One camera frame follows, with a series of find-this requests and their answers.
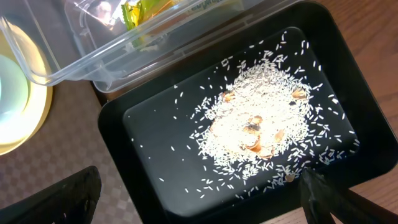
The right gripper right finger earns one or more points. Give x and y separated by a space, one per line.
322 202

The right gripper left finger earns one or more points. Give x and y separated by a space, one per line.
71 200

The light blue bowl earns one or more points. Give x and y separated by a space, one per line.
14 89

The green yellow snack wrapper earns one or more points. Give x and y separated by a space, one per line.
136 13

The white tissue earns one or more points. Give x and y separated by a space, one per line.
104 12

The brown serving tray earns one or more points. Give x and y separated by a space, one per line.
67 142

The yellow plate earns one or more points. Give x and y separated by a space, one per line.
22 127

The spilled rice food pile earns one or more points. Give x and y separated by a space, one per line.
248 124

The black tray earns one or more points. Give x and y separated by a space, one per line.
377 153

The clear plastic bin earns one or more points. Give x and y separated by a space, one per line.
54 41

